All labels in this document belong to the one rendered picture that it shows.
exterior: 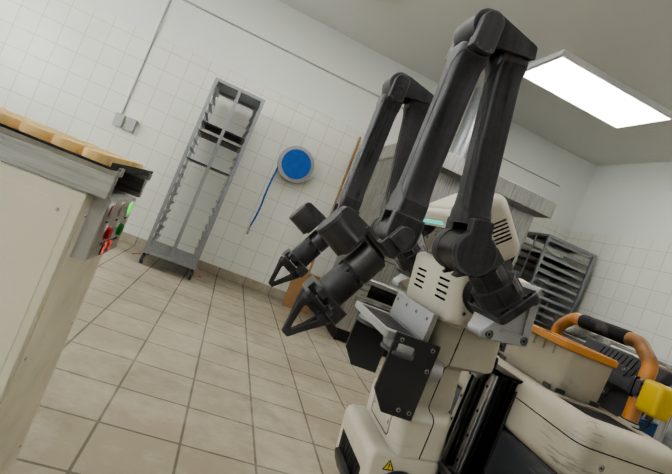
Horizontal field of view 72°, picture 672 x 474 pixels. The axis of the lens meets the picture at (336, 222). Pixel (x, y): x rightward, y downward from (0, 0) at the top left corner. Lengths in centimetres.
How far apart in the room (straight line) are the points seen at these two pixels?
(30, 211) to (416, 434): 88
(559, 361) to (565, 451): 21
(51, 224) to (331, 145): 443
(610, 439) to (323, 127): 459
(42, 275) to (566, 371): 110
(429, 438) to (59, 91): 498
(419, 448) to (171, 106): 461
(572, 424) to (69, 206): 105
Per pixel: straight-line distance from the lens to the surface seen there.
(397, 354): 95
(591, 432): 105
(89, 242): 108
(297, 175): 504
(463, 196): 85
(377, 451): 105
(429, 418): 106
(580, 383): 122
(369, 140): 122
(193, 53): 534
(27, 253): 106
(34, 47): 565
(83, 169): 103
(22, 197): 106
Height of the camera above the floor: 96
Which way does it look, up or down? 1 degrees up
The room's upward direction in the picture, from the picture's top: 22 degrees clockwise
